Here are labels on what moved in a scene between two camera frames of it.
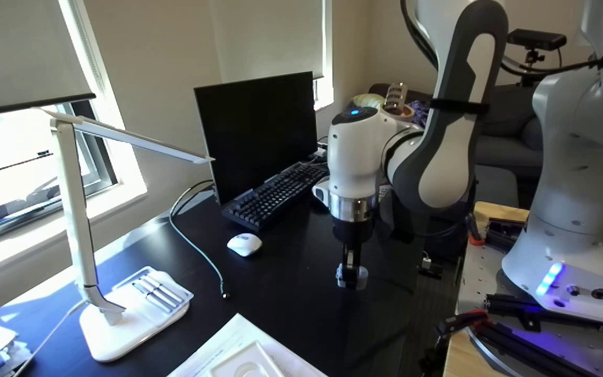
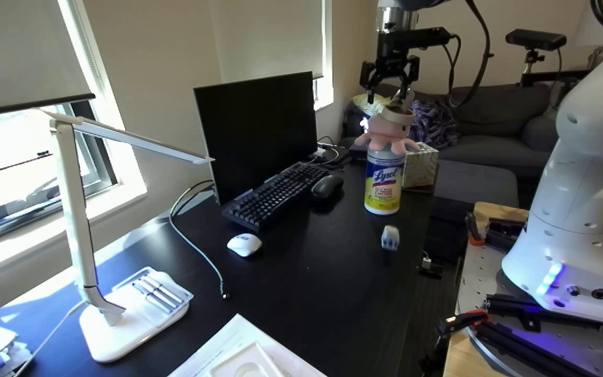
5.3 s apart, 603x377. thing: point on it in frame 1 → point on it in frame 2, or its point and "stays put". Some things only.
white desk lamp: [139, 311] stays put
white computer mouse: [244, 244] stays put
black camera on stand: [534, 41] stays put
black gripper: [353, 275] → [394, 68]
